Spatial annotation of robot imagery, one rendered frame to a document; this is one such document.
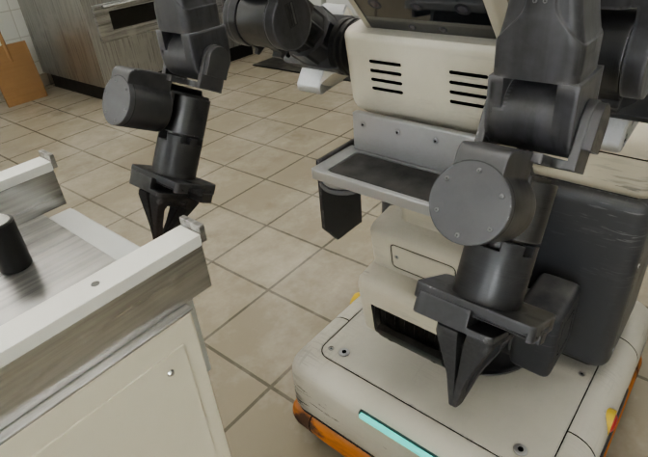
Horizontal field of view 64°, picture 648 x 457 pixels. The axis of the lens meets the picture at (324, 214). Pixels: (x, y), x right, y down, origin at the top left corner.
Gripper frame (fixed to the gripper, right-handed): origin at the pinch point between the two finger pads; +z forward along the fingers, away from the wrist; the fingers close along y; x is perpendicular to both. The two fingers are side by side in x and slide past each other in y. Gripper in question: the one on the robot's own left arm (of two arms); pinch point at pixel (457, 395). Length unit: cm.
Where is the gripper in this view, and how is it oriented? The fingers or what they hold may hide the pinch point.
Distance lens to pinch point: 49.0
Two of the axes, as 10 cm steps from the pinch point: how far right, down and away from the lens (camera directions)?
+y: 7.7, 2.8, -5.8
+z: -2.2, 9.6, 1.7
